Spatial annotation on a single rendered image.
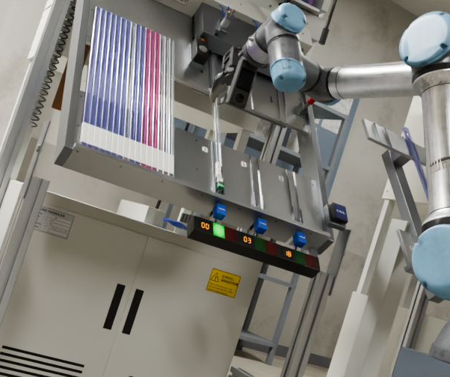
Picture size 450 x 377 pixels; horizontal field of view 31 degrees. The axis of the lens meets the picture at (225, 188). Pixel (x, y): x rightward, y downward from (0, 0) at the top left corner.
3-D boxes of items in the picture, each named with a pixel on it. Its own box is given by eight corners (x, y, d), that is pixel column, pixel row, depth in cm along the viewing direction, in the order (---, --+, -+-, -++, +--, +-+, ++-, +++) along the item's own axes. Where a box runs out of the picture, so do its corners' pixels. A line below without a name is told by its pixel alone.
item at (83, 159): (313, 253, 200) (330, 236, 195) (62, 167, 173) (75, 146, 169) (312, 249, 201) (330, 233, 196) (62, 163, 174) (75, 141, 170)
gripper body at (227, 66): (246, 69, 206) (271, 42, 197) (244, 96, 201) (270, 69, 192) (220, 57, 203) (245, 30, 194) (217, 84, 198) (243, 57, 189)
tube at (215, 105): (220, 191, 188) (223, 188, 187) (215, 189, 187) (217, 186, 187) (214, 53, 222) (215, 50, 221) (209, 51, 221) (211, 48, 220)
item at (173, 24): (298, 143, 225) (309, 132, 222) (77, 54, 199) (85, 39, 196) (287, 67, 247) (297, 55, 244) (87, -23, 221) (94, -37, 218)
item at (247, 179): (318, 243, 199) (327, 235, 197) (66, 155, 173) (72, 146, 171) (310, 186, 212) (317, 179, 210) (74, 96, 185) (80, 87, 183)
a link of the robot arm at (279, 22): (282, 25, 177) (277, -5, 181) (256, 53, 186) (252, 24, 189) (311, 34, 181) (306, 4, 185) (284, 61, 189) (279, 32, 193)
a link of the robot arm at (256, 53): (280, 60, 189) (251, 46, 186) (270, 70, 192) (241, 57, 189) (281, 36, 193) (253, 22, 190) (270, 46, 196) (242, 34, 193)
